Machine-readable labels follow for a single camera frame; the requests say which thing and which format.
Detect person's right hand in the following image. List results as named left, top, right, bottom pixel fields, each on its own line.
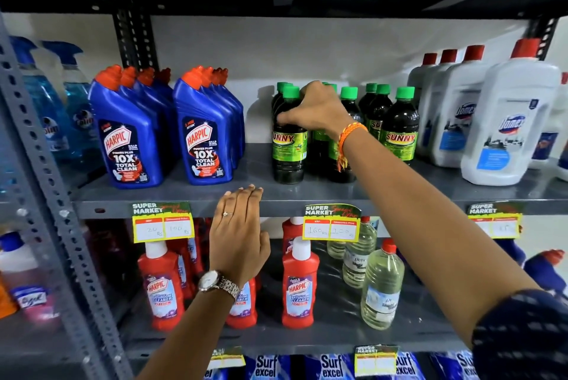
left=277, top=81, right=356, bottom=141

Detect person's left hand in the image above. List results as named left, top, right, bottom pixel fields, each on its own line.
left=209, top=185, right=272, bottom=290

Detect single dark cleaner bottle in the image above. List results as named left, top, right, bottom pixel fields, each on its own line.
left=309, top=82, right=340, bottom=177

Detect person's left forearm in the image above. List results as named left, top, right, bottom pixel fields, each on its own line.
left=137, top=287, right=237, bottom=380

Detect person's right forearm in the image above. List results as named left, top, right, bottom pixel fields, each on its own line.
left=343, top=128, right=541, bottom=347

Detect grey metal shelf board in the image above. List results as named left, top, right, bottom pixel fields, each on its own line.
left=119, top=240, right=467, bottom=360
left=70, top=143, right=568, bottom=220

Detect silver wristwatch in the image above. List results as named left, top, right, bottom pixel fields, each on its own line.
left=197, top=271, right=241, bottom=301

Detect yellow price tag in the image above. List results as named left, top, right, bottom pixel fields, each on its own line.
left=354, top=345, right=399, bottom=378
left=466, top=202, right=524, bottom=240
left=302, top=203, right=362, bottom=243
left=207, top=347, right=246, bottom=371
left=131, top=202, right=195, bottom=244

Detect group of red bathroom cleaners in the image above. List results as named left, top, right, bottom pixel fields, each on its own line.
left=137, top=217, right=320, bottom=332

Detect group of dark green-capped bottles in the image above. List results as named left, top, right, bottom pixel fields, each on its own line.
left=271, top=82, right=420, bottom=185

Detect rows of blue toilet cleaners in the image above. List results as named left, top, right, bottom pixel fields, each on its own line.
left=88, top=65, right=246, bottom=190

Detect dark maroon bottles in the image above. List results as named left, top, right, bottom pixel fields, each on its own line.
left=82, top=219, right=142, bottom=300

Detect white bottle with red cap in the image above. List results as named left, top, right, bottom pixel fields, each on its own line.
left=407, top=53, right=438, bottom=110
left=428, top=45, right=489, bottom=168
left=417, top=49, right=459, bottom=159
left=461, top=38, right=562, bottom=186

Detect perforated grey steel upright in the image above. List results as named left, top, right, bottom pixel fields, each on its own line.
left=0, top=16, right=135, bottom=380

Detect black slotted upright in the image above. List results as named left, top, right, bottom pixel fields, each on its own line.
left=525, top=16, right=559, bottom=61
left=112, top=7, right=159, bottom=72

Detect blue spray cleaner bottle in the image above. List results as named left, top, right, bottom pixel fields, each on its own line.
left=41, top=40, right=102, bottom=152
left=10, top=36, right=72, bottom=161

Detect pink bottle with blue cap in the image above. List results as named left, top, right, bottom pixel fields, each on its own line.
left=0, top=231, right=56, bottom=325

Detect orange bottle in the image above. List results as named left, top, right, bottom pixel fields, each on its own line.
left=0, top=275, right=19, bottom=319

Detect blue bottle with red cap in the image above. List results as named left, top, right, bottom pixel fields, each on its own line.
left=523, top=249, right=567, bottom=297
left=494, top=239, right=527, bottom=268

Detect white bottle with dark label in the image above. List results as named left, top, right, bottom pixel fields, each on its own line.
left=529, top=72, right=568, bottom=170

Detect dark blue patterned sleeve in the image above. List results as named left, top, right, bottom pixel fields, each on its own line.
left=471, top=290, right=568, bottom=380

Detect orange thread bracelet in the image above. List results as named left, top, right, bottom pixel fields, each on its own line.
left=336, top=122, right=369, bottom=173

